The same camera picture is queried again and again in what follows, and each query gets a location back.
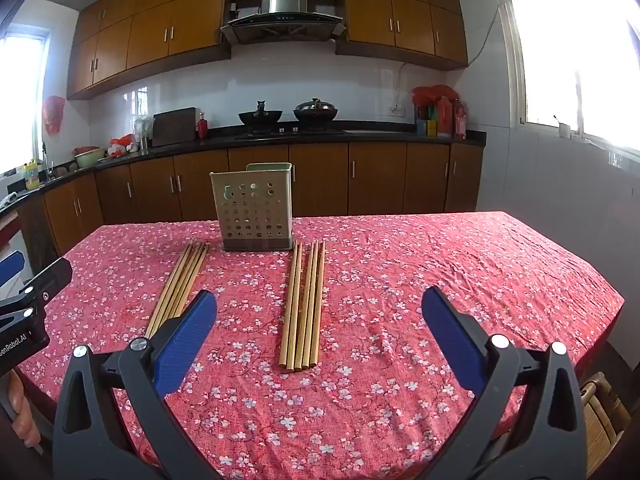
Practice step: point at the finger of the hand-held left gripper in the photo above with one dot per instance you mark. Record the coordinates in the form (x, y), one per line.
(11, 267)
(50, 280)

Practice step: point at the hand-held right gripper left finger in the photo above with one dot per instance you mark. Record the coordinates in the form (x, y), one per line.
(185, 340)

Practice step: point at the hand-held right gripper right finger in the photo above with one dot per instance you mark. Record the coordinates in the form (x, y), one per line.
(452, 335)

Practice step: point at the beige perforated utensil holder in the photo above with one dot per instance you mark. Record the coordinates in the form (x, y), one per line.
(250, 210)

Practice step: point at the person's left hand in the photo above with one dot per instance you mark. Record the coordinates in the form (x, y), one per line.
(21, 410)

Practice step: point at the red floral tablecloth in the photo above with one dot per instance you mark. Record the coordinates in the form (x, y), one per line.
(380, 285)

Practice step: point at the yellow dish soap bottle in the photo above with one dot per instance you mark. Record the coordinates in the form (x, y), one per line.
(32, 175)

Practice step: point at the sink faucet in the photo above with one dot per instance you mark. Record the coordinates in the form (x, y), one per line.
(47, 160)

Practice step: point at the green bowl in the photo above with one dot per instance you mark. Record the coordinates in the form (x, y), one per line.
(90, 158)

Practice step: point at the red white plastic bag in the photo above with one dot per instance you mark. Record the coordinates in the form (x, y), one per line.
(122, 146)

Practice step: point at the hanging red plastic bag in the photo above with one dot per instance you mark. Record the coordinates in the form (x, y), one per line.
(54, 115)

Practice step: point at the narrow kitchen window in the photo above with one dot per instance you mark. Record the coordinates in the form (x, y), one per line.
(20, 100)

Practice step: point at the brown lower kitchen cabinets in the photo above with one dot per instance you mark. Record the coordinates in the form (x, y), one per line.
(375, 180)

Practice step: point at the glass jar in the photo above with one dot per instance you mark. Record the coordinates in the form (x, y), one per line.
(143, 132)

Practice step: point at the bamboo chair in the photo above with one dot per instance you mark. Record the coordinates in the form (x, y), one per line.
(602, 425)

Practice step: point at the dark cutting board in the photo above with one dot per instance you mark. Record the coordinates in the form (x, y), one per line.
(173, 127)

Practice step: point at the small red bottle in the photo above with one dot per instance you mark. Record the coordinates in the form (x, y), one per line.
(202, 127)

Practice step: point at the black kitchen countertop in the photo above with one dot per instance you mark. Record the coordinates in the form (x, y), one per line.
(375, 136)

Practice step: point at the tall red bottle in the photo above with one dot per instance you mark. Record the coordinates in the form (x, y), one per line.
(460, 120)

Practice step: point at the white cup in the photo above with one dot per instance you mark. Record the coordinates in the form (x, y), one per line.
(564, 131)

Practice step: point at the gas stove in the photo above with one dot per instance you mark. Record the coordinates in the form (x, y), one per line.
(290, 131)

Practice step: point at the red bag on counter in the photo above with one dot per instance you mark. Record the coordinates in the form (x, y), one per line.
(435, 94)

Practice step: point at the black wok with lid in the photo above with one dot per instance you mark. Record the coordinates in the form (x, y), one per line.
(315, 111)

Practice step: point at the large bright window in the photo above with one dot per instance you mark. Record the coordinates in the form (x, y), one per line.
(550, 60)

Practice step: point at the steel range hood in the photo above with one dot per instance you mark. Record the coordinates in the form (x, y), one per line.
(284, 5)

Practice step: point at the white wall socket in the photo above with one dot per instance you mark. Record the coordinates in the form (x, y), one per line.
(397, 109)

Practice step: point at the brown upper wall cabinets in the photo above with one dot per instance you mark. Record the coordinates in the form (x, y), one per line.
(150, 30)

